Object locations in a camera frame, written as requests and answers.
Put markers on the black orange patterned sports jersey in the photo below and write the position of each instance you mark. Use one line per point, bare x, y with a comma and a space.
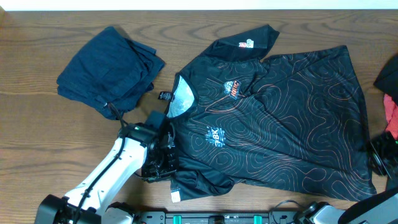
295, 122

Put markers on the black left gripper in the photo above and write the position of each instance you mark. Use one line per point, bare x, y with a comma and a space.
172, 167

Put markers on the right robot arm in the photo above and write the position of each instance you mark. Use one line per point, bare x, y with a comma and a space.
378, 209

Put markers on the folded dark blue garment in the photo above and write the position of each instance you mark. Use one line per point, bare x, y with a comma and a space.
110, 69

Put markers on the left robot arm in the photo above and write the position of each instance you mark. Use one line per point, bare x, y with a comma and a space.
142, 149

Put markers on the black aluminium mounting rail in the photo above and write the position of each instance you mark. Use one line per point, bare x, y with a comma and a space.
158, 217

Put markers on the black fabric at right edge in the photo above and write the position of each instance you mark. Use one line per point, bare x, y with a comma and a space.
387, 80

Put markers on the red cloth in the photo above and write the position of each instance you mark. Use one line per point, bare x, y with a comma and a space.
391, 116

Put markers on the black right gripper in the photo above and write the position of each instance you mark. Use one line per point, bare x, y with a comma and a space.
375, 149

